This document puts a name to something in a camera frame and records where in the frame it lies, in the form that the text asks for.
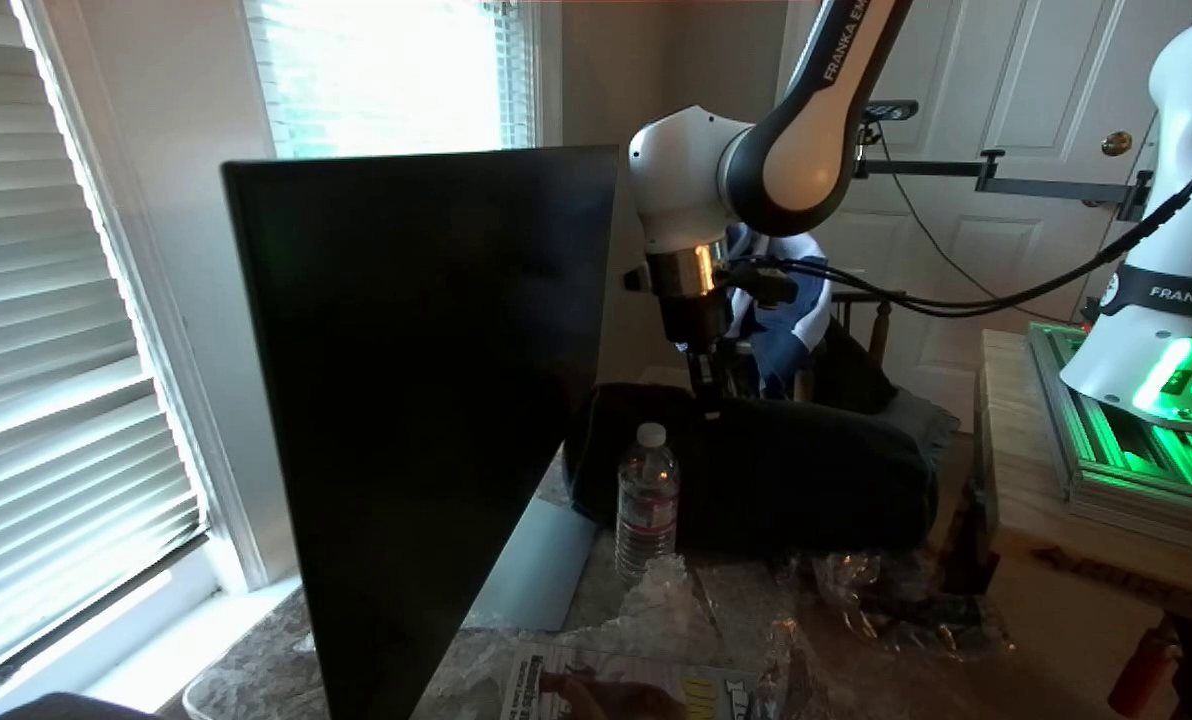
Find wooden chair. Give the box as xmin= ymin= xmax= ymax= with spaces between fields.
xmin=807 ymin=315 xmax=896 ymax=414

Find brass door knob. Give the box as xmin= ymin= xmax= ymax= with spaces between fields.
xmin=1099 ymin=134 xmax=1135 ymax=155

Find wooden side table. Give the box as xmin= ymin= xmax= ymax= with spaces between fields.
xmin=971 ymin=329 xmax=1192 ymax=720

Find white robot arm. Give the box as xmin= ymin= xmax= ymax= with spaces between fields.
xmin=627 ymin=0 xmax=914 ymax=401

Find black cable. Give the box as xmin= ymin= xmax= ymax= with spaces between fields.
xmin=740 ymin=0 xmax=1192 ymax=325

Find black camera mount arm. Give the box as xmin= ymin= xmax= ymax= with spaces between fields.
xmin=857 ymin=102 xmax=1153 ymax=221

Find white panel door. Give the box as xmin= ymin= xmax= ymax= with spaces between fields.
xmin=769 ymin=0 xmax=1192 ymax=431

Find blue and white jacket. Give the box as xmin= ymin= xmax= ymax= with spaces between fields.
xmin=726 ymin=226 xmax=834 ymax=401

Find black monitor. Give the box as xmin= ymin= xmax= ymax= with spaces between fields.
xmin=222 ymin=143 xmax=619 ymax=720

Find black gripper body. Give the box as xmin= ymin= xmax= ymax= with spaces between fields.
xmin=648 ymin=246 xmax=733 ymax=401

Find crumpled plastic packaging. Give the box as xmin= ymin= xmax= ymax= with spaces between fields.
xmin=412 ymin=545 xmax=1030 ymax=720

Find dark blue sausage pillow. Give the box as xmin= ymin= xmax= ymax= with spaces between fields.
xmin=563 ymin=384 xmax=937 ymax=555

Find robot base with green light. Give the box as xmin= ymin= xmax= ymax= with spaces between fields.
xmin=1055 ymin=23 xmax=1192 ymax=493

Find white window blinds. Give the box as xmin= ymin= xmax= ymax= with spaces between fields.
xmin=0 ymin=0 xmax=206 ymax=678

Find clear plastic water bottle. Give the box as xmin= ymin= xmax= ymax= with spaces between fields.
xmin=618 ymin=422 xmax=679 ymax=578

